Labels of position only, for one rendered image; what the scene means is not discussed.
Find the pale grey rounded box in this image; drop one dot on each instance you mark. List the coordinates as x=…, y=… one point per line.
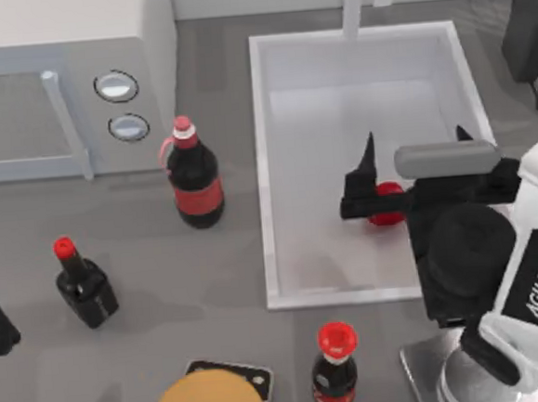
x=445, y=159

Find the red round object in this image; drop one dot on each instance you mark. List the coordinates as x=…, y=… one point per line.
x=387, y=218

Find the white sink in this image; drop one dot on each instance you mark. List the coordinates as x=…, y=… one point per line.
x=319, y=127

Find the large dark cola bottle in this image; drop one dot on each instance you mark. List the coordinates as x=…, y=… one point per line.
x=196, y=183

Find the tall white tap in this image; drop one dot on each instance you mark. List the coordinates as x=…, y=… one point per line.
x=353, y=3

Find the small cola bottle red cap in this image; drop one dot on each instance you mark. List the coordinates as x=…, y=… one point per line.
x=334, y=373

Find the pale microwave oven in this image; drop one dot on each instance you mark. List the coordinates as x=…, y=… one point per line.
x=160, y=56

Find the small round microwave knob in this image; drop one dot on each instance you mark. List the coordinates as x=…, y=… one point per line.
x=128, y=127

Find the large round microwave knob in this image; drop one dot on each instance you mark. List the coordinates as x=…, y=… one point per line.
x=115, y=86

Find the round tan bread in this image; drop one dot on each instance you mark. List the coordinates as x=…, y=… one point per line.
x=205, y=401

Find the black square bottle red cap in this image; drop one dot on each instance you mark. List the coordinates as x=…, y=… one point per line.
x=87, y=290

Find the microwave door with grey window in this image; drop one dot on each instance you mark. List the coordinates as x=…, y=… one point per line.
x=6, y=119

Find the grey metal base plate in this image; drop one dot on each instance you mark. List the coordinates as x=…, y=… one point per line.
x=420, y=375

